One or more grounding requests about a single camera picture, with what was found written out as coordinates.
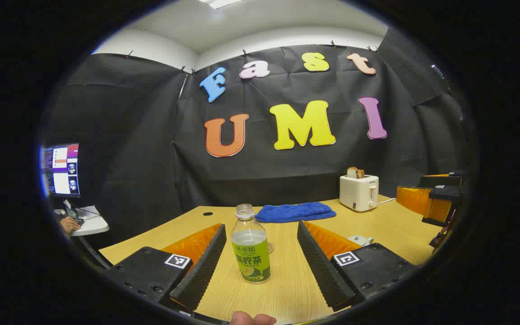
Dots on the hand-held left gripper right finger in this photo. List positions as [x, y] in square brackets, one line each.
[318, 266]

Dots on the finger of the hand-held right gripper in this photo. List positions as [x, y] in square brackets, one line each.
[440, 180]
[445, 192]

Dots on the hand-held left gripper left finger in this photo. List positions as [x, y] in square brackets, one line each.
[201, 271]

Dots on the white ceramic teacup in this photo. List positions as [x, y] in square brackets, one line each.
[360, 240]

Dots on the round wooden coaster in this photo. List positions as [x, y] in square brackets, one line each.
[271, 248]

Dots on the green label water bottle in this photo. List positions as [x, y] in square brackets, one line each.
[251, 257]

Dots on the blue towel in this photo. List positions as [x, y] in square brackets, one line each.
[294, 212]

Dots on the white toaster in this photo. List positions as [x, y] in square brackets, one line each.
[358, 192]

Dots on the toasted bread slice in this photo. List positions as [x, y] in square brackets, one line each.
[355, 172]

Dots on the white side desk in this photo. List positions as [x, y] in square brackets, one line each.
[93, 224]

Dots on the computer monitor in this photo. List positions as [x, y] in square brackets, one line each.
[63, 169]

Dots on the ceiling light panel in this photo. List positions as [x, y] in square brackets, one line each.
[219, 2]

